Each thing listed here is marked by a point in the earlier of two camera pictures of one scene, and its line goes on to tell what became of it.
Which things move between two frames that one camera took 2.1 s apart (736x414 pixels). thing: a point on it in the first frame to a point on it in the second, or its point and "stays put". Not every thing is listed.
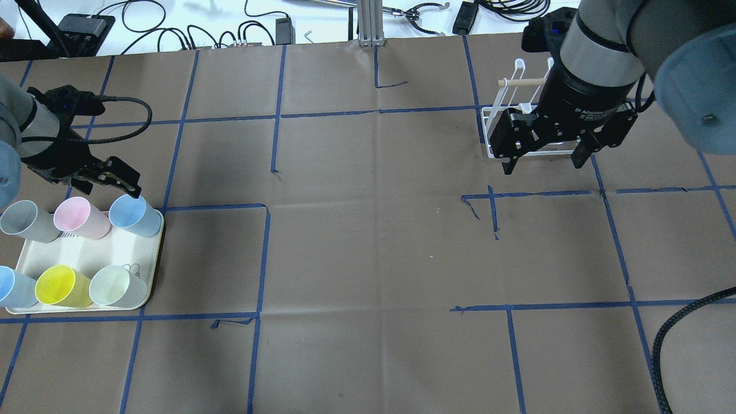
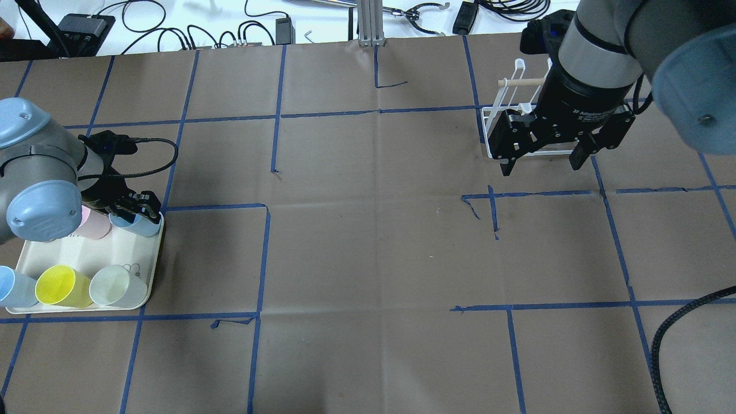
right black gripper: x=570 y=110 stays put
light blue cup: x=135 y=214 stays put
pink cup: x=75 y=214 stays put
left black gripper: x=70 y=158 to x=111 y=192
